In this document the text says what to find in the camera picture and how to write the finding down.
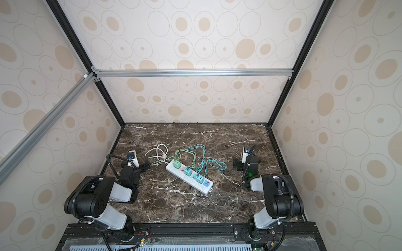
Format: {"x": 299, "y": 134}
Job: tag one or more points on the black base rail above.
{"x": 292, "y": 236}

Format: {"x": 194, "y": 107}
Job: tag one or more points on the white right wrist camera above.
{"x": 245, "y": 154}

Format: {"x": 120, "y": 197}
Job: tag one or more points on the aluminium crossbar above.
{"x": 194, "y": 73}
{"x": 20, "y": 151}

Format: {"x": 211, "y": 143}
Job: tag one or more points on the light green plug adapter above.
{"x": 177, "y": 164}

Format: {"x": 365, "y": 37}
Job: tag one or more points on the teal plug adapter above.
{"x": 187, "y": 171}
{"x": 199, "y": 179}

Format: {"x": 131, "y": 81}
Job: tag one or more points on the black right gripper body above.
{"x": 239, "y": 163}

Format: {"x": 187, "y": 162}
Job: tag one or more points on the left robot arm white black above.
{"x": 90, "y": 201}

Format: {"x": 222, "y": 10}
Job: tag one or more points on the white power strip coloured sockets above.
{"x": 206, "y": 187}

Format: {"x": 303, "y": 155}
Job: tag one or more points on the aluminium crossbar left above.
{"x": 20, "y": 151}

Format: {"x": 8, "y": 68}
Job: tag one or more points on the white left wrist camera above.
{"x": 132, "y": 159}

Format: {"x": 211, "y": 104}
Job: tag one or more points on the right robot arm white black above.
{"x": 281, "y": 198}

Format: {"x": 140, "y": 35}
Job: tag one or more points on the aluminium crossbar back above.
{"x": 194, "y": 73}

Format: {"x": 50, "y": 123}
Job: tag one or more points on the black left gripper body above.
{"x": 137, "y": 172}

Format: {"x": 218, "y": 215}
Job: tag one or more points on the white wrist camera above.
{"x": 132, "y": 159}
{"x": 245, "y": 154}

